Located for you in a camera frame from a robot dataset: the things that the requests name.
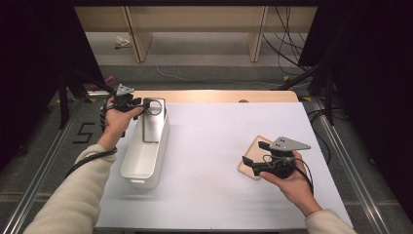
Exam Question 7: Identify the white plastic storage box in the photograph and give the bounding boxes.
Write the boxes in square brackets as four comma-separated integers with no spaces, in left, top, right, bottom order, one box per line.
[120,97,170,190]

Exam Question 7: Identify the aluminium floor rail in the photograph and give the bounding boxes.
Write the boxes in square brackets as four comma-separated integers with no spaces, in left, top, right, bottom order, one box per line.
[310,97,393,234]
[0,98,84,234]

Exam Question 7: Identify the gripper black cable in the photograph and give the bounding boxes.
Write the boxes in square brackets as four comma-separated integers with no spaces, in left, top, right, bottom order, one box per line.
[293,158,315,196]
[66,146,118,179]

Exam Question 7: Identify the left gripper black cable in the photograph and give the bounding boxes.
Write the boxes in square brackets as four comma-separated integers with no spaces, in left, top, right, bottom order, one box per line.
[66,146,118,179]

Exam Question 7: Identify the bundle of black cables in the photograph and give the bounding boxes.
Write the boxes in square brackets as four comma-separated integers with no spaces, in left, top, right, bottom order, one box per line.
[262,6,314,76]

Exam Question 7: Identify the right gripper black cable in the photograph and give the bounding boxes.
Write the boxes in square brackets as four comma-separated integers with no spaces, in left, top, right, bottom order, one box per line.
[293,158,315,196]

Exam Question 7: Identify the person's right hand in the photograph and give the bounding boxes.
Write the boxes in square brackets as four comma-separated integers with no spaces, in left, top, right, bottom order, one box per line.
[260,159,322,217]

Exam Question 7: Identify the white table sheet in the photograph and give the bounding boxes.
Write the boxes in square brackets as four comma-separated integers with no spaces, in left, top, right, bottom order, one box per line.
[95,101,354,230]

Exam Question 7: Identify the grey translucent phone case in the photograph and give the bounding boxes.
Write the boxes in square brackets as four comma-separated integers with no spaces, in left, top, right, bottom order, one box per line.
[141,97,167,144]

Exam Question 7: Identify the light wooden shelf unit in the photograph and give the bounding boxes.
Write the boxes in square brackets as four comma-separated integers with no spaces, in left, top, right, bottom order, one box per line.
[74,5,318,63]

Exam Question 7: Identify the black curtain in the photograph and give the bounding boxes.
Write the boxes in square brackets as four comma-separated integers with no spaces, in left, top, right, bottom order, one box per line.
[0,0,105,170]
[298,0,413,222]

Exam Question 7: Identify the person's left hand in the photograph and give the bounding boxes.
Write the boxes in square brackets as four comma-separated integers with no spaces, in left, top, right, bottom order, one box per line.
[96,99,144,151]

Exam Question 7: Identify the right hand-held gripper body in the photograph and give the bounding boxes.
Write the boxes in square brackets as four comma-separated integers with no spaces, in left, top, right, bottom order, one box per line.
[252,136,312,179]

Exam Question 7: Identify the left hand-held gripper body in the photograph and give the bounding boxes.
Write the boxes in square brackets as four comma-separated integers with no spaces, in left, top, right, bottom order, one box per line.
[111,83,137,113]

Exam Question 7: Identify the black floor cable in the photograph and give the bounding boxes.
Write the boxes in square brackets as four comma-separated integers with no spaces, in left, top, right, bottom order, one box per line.
[306,106,333,166]

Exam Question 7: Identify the pink object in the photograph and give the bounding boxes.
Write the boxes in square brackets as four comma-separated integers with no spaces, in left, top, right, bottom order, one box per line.
[89,74,118,92]

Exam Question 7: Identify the crumpled white paper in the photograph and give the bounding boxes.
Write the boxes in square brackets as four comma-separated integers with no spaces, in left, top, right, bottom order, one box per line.
[114,35,131,50]

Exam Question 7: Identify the black stand legs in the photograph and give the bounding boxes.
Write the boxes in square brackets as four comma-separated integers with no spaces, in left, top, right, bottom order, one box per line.
[279,62,336,127]
[57,69,117,130]

